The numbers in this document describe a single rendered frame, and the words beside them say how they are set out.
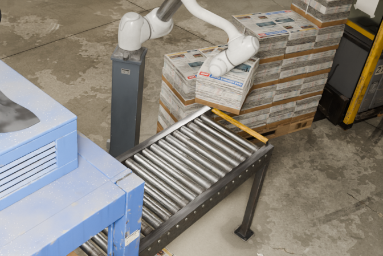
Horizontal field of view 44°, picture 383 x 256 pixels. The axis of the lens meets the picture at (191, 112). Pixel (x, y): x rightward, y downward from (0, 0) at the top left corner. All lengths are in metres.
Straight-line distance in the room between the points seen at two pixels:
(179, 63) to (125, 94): 0.49
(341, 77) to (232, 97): 2.14
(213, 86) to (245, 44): 0.44
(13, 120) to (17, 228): 0.29
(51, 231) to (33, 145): 0.23
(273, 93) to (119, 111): 1.31
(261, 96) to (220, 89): 1.13
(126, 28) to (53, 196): 1.80
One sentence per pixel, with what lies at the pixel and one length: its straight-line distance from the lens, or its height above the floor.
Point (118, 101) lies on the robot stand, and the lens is 3.33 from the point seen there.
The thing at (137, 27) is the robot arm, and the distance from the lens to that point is 3.05.
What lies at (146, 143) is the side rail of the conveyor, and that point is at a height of 0.80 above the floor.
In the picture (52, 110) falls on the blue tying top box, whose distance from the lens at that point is 1.39.
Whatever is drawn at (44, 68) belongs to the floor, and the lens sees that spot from 4.95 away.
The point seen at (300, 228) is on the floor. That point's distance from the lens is 3.60.
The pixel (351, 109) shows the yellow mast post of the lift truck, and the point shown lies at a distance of 4.53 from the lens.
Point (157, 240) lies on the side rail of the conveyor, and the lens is 2.29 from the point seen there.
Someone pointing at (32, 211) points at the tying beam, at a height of 1.54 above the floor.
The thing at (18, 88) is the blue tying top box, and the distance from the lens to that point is 1.49.
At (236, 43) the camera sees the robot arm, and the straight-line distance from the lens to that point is 2.44.
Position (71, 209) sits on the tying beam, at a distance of 1.38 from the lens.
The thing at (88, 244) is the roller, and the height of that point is 0.80.
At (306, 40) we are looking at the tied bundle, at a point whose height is 0.97.
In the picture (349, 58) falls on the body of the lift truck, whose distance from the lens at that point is 4.65.
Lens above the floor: 2.57
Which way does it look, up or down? 36 degrees down
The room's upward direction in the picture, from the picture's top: 9 degrees clockwise
